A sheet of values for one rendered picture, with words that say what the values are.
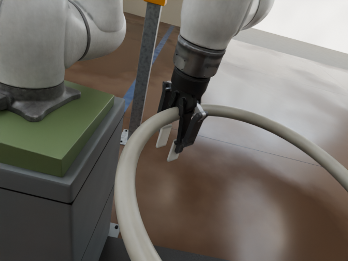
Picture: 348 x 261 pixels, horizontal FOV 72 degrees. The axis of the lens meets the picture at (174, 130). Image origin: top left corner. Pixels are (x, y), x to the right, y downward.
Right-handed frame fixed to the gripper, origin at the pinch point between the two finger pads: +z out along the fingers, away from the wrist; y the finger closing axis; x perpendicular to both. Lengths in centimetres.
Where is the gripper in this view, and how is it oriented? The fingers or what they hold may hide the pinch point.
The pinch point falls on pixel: (169, 143)
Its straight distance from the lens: 59.2
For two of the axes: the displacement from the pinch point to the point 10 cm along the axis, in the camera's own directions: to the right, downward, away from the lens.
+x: 7.8, -2.2, 5.8
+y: 5.7, 6.2, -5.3
